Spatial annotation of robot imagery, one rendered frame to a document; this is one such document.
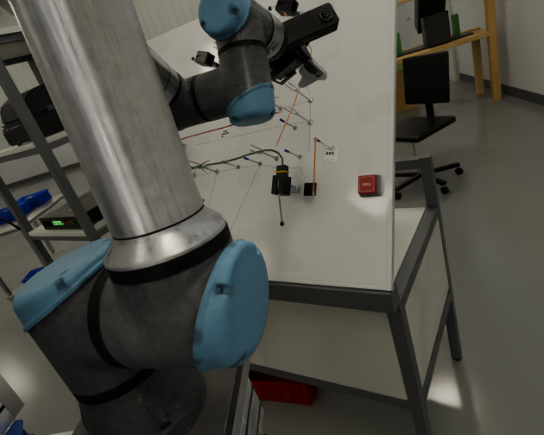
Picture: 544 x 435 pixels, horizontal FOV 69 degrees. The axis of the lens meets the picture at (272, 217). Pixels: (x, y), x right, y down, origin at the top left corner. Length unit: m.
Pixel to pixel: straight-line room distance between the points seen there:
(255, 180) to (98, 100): 1.04
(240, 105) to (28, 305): 0.37
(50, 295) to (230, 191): 1.03
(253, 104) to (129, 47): 0.29
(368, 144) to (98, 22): 0.92
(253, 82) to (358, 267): 0.66
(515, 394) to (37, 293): 1.82
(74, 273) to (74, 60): 0.20
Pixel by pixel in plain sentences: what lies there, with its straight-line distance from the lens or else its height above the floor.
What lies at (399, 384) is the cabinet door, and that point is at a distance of 1.40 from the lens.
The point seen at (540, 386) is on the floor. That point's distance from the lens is 2.02.
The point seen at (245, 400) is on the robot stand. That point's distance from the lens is 0.72.
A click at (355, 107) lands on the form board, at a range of 1.21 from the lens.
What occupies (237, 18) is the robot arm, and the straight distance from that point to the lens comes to 0.61.
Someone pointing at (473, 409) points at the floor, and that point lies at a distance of 1.93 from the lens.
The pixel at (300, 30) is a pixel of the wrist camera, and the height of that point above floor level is 1.53.
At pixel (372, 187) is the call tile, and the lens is 1.08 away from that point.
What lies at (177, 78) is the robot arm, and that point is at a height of 1.52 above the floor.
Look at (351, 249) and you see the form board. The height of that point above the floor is 0.95.
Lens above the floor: 1.53
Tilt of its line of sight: 23 degrees down
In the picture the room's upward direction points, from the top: 19 degrees counter-clockwise
